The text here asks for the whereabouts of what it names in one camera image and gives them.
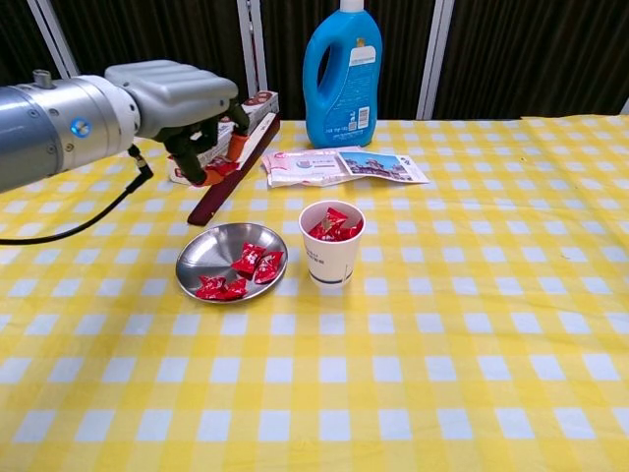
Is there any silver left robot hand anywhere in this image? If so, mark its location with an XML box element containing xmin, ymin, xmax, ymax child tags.
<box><xmin>103</xmin><ymin>59</ymin><xmax>252</xmax><ymax>187</ymax></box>

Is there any round steel plate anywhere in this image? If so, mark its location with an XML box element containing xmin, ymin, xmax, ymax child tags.
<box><xmin>175</xmin><ymin>221</ymin><xmax>290</xmax><ymax>305</ymax></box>

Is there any black pleated curtain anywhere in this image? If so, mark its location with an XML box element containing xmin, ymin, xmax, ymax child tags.
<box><xmin>0</xmin><ymin>0</ymin><xmax>629</xmax><ymax>124</ymax></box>

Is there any white red cling film box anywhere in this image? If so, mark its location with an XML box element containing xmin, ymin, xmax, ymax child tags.
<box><xmin>166</xmin><ymin>89</ymin><xmax>280</xmax><ymax>187</ymax></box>

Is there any dark red folded fan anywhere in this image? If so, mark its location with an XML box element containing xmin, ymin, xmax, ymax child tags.
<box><xmin>187</xmin><ymin>111</ymin><xmax>282</xmax><ymax>227</ymax></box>

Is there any pink wet wipes pack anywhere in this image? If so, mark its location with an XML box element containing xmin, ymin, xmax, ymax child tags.
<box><xmin>261</xmin><ymin>146</ymin><xmax>365</xmax><ymax>189</ymax></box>

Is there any blue detergent bottle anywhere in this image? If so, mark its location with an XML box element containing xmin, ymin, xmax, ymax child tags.
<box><xmin>302</xmin><ymin>0</ymin><xmax>384</xmax><ymax>148</ymax></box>

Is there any building photo postcard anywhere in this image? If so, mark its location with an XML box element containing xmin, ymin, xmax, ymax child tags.
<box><xmin>337</xmin><ymin>150</ymin><xmax>430</xmax><ymax>185</ymax></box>

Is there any white paper cup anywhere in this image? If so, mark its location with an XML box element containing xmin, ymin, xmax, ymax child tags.
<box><xmin>299</xmin><ymin>200</ymin><xmax>368</xmax><ymax>289</ymax></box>

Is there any yellow white checkered tablecloth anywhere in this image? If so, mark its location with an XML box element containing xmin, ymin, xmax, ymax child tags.
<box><xmin>0</xmin><ymin>115</ymin><xmax>629</xmax><ymax>472</ymax></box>

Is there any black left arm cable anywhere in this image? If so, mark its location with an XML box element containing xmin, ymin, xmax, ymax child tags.
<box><xmin>0</xmin><ymin>145</ymin><xmax>154</xmax><ymax>246</ymax></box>

